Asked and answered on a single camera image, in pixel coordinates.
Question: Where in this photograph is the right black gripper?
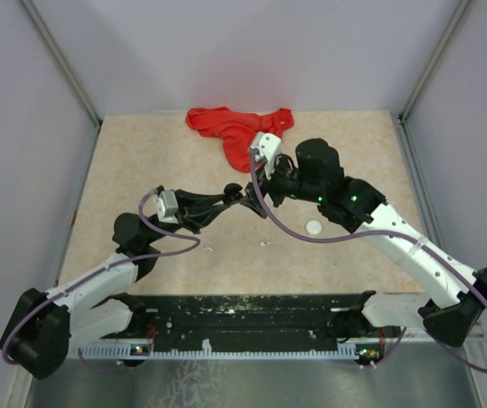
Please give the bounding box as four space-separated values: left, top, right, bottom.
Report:
239 152 324 218

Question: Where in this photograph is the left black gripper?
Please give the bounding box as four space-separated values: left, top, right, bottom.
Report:
144 188 230 246

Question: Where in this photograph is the black earbud charging case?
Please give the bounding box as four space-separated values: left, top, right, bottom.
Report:
223 183 244 203

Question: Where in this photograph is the white earbud charging case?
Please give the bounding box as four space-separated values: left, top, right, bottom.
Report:
305 219 323 236

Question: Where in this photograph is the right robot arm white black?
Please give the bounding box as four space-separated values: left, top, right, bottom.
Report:
249 133 487 348

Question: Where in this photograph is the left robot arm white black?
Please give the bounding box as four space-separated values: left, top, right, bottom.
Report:
0 184 244 379

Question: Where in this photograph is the red crumpled cloth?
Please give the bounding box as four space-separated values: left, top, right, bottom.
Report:
185 106 294 173

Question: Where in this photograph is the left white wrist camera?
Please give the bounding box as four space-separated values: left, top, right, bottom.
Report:
153 186 178 224

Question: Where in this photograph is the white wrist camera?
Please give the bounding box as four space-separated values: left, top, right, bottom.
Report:
250 132 281 179
153 186 178 224

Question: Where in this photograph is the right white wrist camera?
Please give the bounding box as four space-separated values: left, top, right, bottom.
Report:
250 132 281 179

